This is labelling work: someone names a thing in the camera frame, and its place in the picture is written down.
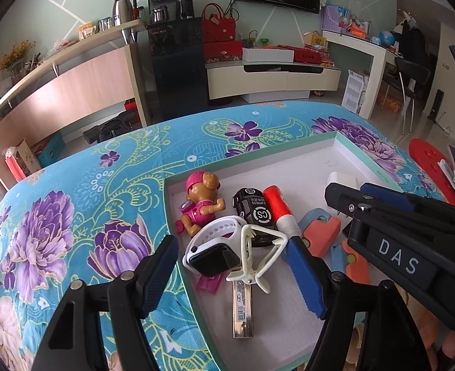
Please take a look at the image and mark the teal cardboard box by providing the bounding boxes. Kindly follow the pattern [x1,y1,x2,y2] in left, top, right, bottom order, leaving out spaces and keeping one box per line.
[163,130,417,371]

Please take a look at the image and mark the gold rectangular box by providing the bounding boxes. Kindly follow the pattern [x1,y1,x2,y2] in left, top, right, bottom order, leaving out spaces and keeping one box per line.
[232,278,256,339]

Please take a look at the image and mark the red gift bags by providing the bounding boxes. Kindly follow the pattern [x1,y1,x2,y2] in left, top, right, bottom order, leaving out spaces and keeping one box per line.
[201,3,243,64]

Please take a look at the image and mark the black speaker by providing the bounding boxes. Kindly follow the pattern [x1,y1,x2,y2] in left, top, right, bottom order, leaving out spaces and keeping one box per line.
[428,90,444,120]

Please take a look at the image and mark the floral blanket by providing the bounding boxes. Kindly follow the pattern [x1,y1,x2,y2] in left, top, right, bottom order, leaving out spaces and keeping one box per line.
[0,100,455,371]

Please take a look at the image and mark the red paper gift bag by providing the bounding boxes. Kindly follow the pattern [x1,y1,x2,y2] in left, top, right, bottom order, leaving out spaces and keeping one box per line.
[3,139,43,182]

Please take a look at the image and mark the steel thermos jug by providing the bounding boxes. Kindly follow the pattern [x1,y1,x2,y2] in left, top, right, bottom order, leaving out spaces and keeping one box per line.
[112,0,139,27]

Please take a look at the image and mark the white television stand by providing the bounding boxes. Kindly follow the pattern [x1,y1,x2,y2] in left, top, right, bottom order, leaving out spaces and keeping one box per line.
[205,62,342,105]

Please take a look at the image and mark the blue storage box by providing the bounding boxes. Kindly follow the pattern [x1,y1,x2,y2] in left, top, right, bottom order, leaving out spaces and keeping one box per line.
[34,131,66,167]

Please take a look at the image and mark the flat white box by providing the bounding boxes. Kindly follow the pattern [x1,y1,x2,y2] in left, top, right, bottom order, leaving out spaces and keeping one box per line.
[242,46,295,63]

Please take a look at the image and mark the magenta utility knife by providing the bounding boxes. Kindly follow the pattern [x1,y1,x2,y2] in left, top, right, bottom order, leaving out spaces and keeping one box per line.
[196,272,222,292]

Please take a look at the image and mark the white charger plug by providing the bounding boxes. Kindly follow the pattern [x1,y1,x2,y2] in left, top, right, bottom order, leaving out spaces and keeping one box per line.
[327,173,361,190]

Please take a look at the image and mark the red and white bottle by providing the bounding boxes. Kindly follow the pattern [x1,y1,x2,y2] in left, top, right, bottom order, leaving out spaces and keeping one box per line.
[263,185,301,236]

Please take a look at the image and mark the black chair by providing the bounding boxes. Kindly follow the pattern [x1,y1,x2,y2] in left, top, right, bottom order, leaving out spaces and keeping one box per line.
[380,56,434,134]

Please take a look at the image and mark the black floor appliance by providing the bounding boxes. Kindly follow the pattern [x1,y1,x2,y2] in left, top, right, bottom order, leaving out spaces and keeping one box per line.
[82,110,139,143]

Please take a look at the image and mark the black water dispenser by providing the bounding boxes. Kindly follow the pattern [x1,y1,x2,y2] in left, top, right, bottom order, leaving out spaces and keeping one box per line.
[146,0,210,122]

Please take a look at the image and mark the flat red boxes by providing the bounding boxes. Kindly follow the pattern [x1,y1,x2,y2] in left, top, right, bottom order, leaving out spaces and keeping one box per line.
[293,46,332,64]

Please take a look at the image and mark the coral folding knife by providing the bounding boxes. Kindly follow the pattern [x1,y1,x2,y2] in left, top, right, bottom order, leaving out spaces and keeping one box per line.
[343,251,371,283]

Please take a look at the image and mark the white printed carton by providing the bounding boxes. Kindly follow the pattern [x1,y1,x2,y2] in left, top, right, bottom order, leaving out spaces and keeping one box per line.
[343,70,370,114]

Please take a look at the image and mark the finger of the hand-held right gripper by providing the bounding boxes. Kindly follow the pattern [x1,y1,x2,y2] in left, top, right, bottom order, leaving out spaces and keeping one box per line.
[325,183,455,236]
[360,183,455,227]

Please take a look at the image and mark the pink puppy toy figure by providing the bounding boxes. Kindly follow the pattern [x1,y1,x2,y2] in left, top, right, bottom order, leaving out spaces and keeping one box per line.
[174,171,226,236]

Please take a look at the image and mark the black toy car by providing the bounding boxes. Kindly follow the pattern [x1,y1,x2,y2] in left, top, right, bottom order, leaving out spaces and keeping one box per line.
[232,187,278,248]

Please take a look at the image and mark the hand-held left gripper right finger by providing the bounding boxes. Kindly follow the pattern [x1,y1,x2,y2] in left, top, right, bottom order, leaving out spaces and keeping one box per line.
[285,236,431,371]

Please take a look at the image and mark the vase of orange flowers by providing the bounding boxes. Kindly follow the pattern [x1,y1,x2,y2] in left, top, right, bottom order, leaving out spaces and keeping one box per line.
[0,40,37,82]

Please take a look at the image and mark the white desk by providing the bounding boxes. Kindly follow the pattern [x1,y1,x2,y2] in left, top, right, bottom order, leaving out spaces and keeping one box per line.
[322,29,403,120]

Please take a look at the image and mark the white plastic clip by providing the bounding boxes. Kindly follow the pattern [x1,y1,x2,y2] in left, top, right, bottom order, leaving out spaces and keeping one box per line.
[226,224,289,294]

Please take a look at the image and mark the orange and blue folding knife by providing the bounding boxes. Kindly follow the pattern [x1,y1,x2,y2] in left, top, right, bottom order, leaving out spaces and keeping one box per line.
[299,209,341,258]

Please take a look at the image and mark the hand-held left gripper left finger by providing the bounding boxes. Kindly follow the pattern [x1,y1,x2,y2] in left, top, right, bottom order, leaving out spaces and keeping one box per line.
[32,234,179,371]

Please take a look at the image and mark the red round stool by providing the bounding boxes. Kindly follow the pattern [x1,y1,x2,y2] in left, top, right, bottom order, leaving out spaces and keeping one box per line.
[409,138,455,209]

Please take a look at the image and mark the curved wooden counter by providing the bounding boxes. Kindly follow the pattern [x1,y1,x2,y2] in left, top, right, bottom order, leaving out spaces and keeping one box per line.
[0,19,151,190]

